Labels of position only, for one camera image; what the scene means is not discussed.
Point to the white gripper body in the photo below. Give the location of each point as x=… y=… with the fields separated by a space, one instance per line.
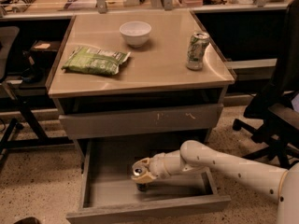
x=158 y=165

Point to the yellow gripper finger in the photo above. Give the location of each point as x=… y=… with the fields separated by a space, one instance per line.
x=142 y=164
x=144 y=179

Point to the red bull can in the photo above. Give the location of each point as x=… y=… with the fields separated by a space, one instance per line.
x=138 y=172

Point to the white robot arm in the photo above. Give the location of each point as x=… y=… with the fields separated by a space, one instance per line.
x=279 y=184

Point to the open grey middle drawer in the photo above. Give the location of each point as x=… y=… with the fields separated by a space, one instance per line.
x=109 y=195

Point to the closed grey upper drawer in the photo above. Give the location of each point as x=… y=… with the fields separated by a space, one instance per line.
x=139 y=121

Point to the grey drawer cabinet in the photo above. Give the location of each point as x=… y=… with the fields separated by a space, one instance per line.
x=154 y=76

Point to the green white soda can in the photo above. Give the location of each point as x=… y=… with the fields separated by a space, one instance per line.
x=196 y=50

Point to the green chip bag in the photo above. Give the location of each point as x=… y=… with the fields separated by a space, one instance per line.
x=94 y=61

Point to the black office chair right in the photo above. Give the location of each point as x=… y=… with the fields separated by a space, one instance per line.
x=276 y=105

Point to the black chair left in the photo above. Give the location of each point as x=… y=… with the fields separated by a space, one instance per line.
x=8 y=34

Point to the white ceramic bowl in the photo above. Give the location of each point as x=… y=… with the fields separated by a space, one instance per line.
x=135 y=33

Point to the black box under bench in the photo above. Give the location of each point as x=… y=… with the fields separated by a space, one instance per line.
x=44 y=52

